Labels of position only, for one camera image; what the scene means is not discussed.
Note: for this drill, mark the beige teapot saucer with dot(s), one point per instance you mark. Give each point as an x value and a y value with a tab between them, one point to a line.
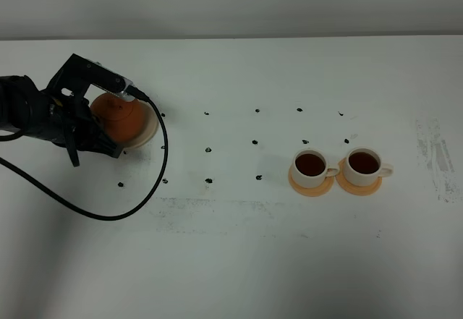
148	130

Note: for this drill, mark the right orange coaster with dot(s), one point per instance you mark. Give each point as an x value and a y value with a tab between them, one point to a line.
353	189

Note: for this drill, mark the right white teacup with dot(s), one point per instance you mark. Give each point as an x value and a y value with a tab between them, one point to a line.
364	166

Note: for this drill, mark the white teacup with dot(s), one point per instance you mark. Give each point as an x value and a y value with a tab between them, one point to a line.
364	166
310	168

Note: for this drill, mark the left white teacup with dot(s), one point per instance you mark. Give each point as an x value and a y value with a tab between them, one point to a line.
310	168

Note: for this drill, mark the left orange coaster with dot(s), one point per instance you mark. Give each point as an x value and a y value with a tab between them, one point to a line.
318	191

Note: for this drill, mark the brown clay teapot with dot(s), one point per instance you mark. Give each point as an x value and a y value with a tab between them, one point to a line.
122	120

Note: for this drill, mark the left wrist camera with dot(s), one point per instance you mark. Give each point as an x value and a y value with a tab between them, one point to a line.
109	81

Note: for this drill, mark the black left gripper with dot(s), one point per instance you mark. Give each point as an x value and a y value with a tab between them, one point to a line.
81	130

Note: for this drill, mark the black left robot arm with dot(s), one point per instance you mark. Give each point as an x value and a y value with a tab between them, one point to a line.
26	111

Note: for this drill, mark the orange coaster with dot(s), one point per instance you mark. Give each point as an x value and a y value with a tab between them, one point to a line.
353	189
318	191

